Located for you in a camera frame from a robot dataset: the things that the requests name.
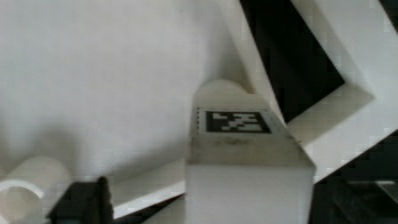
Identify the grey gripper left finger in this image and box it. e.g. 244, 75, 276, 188
45, 177, 113, 224

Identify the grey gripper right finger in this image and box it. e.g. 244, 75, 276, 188
348, 180, 398, 204

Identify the white table leg with tag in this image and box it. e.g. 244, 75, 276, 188
184, 80, 314, 224

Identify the white square tabletop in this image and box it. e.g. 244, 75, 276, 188
0, 0, 291, 224

